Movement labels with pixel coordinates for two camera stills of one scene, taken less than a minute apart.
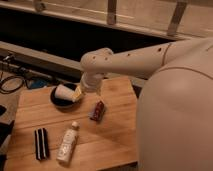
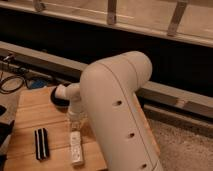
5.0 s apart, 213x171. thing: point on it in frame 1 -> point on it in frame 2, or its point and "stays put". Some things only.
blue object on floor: [38, 82] stays put
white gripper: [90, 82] -> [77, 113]
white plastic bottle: [68, 143] -> [76, 148]
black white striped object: [42, 148] stays put
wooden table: [98, 133] stays put
